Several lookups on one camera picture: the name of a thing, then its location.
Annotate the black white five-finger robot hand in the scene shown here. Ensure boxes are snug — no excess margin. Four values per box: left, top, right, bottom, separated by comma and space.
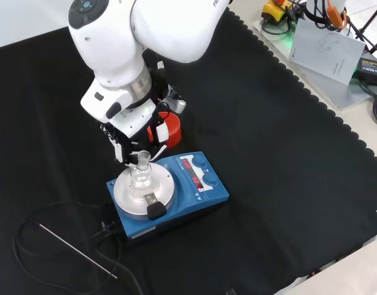
98, 98, 177, 166

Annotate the clear glass round-bottom flask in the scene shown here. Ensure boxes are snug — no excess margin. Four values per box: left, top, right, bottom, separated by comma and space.
129, 151, 154, 189

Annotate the red plastic flask holder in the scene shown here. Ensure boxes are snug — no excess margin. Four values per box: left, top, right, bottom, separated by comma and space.
147, 111, 182, 148

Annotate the heater with blue base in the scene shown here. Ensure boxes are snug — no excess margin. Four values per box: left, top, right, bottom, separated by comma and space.
106, 151, 230, 244

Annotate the black bench cloth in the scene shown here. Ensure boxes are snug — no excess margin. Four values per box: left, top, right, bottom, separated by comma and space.
0, 7, 377, 295

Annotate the yellow stop button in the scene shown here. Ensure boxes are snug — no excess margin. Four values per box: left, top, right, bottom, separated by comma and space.
261, 0, 296, 26

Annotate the white printed booklet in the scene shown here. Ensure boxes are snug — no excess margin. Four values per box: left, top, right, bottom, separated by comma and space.
288, 18, 367, 86

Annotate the pale base board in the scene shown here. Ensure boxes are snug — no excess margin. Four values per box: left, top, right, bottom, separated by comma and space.
252, 17, 374, 111

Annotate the black power adapter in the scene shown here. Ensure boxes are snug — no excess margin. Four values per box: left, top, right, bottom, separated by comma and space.
355, 57, 377, 86

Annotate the black tripod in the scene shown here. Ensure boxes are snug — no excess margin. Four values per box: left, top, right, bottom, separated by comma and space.
348, 0, 377, 61

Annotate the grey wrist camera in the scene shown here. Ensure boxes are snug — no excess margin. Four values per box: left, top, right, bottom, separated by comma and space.
161, 90, 187, 114

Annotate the black heater power cable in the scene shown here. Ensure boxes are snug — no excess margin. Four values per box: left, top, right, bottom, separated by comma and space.
91, 202, 122, 262

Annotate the metal temperature probe with cable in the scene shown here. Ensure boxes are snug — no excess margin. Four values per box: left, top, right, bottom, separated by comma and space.
11, 201, 144, 295

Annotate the orange cable with inline box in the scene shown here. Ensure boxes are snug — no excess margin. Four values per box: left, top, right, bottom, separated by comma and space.
325, 0, 349, 31

